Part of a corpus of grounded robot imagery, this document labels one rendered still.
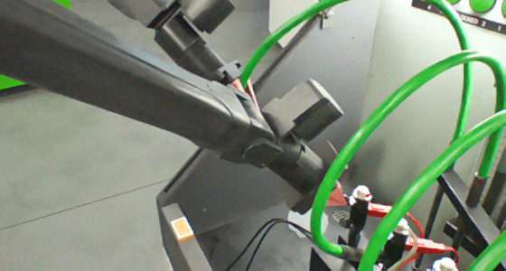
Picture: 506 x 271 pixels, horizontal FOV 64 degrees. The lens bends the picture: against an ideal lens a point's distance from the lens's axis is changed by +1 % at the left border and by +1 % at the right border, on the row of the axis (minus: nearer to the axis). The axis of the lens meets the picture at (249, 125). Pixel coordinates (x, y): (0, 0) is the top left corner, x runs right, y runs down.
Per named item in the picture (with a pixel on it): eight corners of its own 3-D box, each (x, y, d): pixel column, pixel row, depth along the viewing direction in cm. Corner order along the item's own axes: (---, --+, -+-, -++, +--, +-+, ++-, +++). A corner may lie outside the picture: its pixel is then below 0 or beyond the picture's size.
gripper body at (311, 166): (351, 169, 56) (321, 142, 52) (296, 215, 58) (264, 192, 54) (331, 143, 61) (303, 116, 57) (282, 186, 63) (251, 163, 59)
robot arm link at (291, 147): (236, 132, 55) (244, 158, 51) (274, 99, 53) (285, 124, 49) (267, 156, 59) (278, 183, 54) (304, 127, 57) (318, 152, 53)
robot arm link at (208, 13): (140, 6, 67) (118, -2, 58) (189, -45, 65) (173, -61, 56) (190, 60, 67) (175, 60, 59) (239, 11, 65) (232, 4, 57)
